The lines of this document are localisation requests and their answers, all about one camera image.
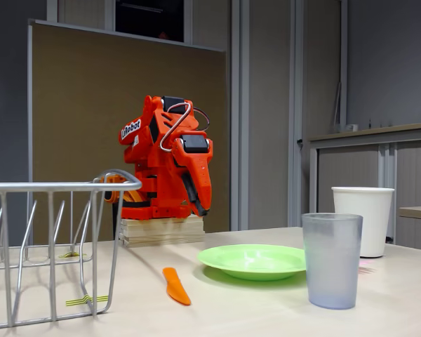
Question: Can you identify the light orange clamp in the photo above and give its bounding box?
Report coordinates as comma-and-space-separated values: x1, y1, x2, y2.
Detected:
93, 173, 150, 204

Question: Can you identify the metal wire dish rack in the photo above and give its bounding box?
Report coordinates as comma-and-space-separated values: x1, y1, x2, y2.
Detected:
0, 169, 143, 331

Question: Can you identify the grey leaning rod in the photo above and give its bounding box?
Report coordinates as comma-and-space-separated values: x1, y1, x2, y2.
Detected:
331, 82, 343, 134

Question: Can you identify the grey sliding door cabinet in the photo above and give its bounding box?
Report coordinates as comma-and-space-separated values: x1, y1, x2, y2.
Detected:
307, 121, 421, 252

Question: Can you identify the orange plastic knife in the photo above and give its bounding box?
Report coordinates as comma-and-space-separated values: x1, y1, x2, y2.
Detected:
162, 266, 192, 306

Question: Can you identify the dark upper window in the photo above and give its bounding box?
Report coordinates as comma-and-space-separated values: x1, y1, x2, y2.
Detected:
114, 0, 185, 43

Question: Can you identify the brown partition board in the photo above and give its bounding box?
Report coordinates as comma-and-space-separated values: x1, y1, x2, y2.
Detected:
27, 19, 229, 243

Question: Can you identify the white paper cup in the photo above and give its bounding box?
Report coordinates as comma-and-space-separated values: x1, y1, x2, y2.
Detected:
331, 187, 396, 259

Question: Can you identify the green plastic plate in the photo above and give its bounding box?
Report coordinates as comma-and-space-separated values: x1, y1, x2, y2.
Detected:
196, 244, 307, 282

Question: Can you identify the wooden base block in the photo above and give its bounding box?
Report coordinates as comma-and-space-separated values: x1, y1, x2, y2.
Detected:
119, 213, 206, 249

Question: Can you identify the translucent plastic cup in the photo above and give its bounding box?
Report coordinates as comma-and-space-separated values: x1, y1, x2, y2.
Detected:
301, 212, 364, 310

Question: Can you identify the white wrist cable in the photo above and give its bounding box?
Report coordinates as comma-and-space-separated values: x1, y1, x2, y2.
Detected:
159, 101, 194, 152

